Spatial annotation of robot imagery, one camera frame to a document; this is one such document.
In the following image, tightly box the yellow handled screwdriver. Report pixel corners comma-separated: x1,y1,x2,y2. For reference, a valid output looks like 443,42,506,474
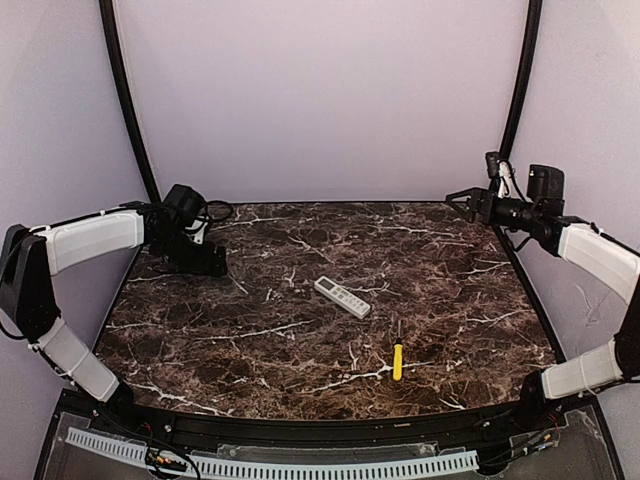
392,321,403,382

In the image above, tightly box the white slotted cable duct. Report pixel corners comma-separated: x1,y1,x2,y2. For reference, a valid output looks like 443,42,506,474
65,427,480,479

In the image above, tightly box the left black frame post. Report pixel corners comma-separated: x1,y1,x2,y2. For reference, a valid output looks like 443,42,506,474
98,0,161,202

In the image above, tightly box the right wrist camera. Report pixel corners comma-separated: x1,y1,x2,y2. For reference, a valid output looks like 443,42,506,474
527,164,565,200

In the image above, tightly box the right black frame post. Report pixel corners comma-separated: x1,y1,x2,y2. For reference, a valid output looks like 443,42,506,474
499,0,543,160

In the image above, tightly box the black front rail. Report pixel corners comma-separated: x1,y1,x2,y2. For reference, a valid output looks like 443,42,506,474
59,389,596,451

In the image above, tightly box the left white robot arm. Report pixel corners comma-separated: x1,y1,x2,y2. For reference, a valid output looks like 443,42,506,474
1,204,227,405

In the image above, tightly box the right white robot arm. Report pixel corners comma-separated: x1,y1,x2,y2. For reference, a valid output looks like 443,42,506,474
445,187,639,428

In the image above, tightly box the black frame post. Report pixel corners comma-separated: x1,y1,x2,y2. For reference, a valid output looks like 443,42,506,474
499,0,543,160
98,0,161,202

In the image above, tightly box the white remote control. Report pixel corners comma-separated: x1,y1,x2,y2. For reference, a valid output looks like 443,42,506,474
314,276,371,319

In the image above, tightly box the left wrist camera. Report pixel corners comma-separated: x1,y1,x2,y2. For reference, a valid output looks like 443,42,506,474
163,184,205,223

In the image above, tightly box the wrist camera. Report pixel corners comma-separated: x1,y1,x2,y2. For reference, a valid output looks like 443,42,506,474
163,184,205,223
527,164,565,200

